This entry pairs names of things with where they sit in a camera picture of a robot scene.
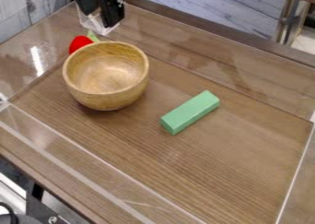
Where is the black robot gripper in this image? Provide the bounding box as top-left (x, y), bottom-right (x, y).
top-left (76, 0), bottom-right (124, 28)

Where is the light brown wooden bowl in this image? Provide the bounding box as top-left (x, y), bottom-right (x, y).
top-left (63, 41), bottom-right (149, 111)

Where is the green rectangular foam stick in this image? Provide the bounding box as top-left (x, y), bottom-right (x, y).
top-left (160, 90), bottom-right (220, 135)

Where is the red plush strawberry toy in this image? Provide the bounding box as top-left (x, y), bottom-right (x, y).
top-left (69, 30), bottom-right (100, 53)

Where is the metal table leg background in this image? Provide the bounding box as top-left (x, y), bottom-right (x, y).
top-left (275, 0), bottom-right (311, 46)

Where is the black table leg bracket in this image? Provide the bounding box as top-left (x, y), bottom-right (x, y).
top-left (25, 183), bottom-right (69, 224)

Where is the black cable on floor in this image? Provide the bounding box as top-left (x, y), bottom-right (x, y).
top-left (0, 203), bottom-right (20, 224)

